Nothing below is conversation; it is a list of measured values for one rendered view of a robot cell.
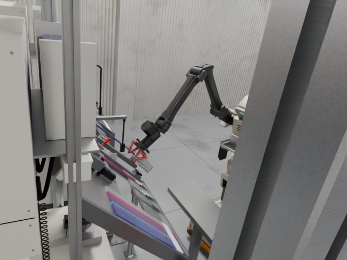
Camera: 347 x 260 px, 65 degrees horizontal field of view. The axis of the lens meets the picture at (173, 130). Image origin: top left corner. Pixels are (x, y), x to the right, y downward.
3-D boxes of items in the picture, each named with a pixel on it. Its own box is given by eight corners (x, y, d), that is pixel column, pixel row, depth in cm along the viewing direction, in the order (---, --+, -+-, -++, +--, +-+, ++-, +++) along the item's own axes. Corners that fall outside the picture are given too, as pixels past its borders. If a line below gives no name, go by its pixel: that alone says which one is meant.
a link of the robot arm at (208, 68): (214, 59, 161) (202, 57, 167) (200, 72, 156) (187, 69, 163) (229, 113, 190) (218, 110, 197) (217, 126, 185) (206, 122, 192)
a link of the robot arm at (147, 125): (170, 127, 155) (161, 122, 160) (160, 115, 146) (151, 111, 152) (158, 143, 152) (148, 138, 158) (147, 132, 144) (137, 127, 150)
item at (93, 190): (97, 160, 167) (103, 153, 167) (130, 239, 114) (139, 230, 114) (53, 128, 148) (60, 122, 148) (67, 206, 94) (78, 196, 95)
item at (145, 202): (138, 184, 189) (142, 181, 189) (182, 261, 136) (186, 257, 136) (120, 171, 178) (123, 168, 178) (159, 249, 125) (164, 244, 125)
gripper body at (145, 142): (140, 148, 148) (151, 139, 148) (135, 140, 156) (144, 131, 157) (147, 155, 152) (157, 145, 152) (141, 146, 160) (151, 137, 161)
